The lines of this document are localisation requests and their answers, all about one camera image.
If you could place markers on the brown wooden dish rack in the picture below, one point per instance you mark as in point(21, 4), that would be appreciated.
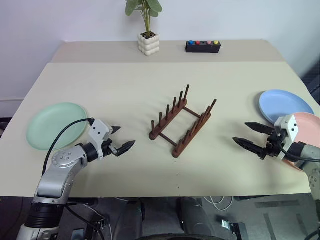
point(178, 150)

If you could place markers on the black metal floor bracket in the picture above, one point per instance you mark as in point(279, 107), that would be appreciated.
point(238, 231)

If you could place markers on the pink-red plate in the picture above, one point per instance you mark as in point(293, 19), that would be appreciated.
point(310, 127)

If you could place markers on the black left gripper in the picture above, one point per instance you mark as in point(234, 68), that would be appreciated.
point(108, 147)

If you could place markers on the blue button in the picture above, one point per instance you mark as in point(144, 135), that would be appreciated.
point(191, 42)

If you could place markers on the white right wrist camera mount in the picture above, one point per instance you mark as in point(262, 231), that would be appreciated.
point(290, 127)

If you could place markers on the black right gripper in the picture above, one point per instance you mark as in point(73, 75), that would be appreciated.
point(273, 147)

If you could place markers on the black button box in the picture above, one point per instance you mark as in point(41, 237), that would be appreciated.
point(202, 48)

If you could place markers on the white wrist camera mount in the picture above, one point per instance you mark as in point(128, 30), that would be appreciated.
point(290, 127)
point(97, 131)

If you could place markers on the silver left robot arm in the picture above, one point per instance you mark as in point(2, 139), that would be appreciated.
point(60, 175)

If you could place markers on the green plate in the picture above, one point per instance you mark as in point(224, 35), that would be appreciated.
point(50, 125)

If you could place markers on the blue plate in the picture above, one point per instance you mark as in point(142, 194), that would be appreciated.
point(282, 105)

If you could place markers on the pink button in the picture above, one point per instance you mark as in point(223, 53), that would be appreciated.
point(209, 42)

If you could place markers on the yellow button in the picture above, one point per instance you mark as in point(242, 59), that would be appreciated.
point(216, 42)

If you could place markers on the red button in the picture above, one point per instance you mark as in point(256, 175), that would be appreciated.
point(198, 42)

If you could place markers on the green plant in white pot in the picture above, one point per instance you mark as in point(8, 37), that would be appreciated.
point(148, 46)

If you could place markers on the black chair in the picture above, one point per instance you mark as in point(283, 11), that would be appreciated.
point(313, 82)

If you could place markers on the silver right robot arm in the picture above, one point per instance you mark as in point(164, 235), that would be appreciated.
point(312, 152)

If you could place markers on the dark rounded shape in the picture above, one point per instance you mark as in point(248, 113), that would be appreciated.
point(195, 217)

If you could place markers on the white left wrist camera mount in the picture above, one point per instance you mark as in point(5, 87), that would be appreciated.
point(97, 131)

